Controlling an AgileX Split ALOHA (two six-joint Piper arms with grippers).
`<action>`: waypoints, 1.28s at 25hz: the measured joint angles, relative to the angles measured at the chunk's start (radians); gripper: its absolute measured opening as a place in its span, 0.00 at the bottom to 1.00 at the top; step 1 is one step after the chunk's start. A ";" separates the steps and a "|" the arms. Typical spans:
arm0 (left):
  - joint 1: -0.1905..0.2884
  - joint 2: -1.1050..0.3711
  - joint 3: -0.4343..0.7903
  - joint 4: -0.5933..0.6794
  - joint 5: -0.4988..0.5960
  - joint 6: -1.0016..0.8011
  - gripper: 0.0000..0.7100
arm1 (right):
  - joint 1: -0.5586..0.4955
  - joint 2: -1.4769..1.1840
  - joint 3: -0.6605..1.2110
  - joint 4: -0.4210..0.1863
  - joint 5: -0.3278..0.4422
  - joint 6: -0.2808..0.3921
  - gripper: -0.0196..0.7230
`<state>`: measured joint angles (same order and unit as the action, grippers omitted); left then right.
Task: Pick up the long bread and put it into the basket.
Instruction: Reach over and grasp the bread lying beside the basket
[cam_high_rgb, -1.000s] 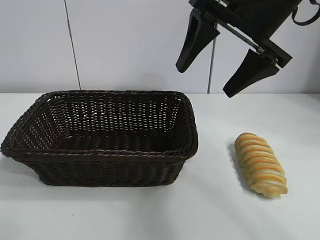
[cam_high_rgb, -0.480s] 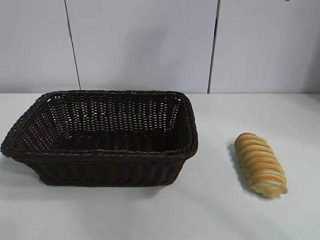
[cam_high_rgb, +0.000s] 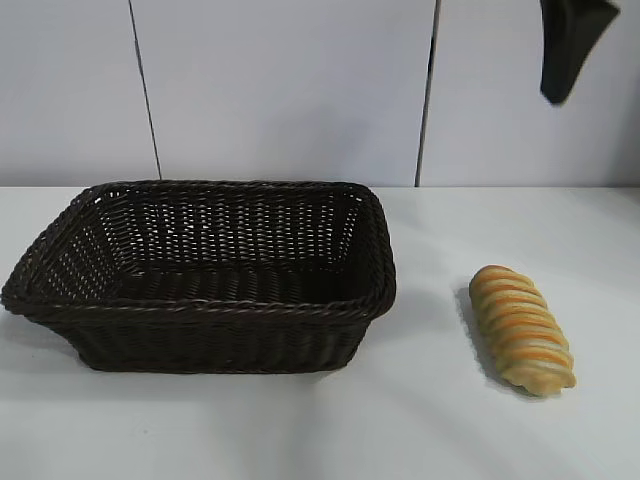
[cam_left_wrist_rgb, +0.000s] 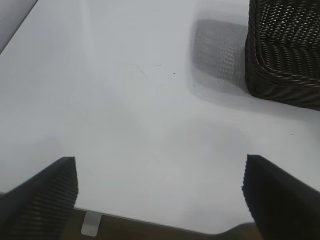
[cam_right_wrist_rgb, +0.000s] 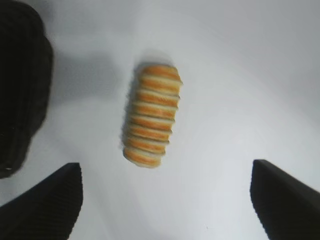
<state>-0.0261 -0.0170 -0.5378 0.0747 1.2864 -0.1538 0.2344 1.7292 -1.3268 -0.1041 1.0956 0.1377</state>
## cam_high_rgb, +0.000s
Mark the long striped twisted bread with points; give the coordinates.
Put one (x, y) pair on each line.
(520, 325)

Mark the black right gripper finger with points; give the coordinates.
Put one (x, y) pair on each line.
(565, 45)

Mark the dark brown woven wicker basket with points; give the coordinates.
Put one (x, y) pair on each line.
(225, 335)

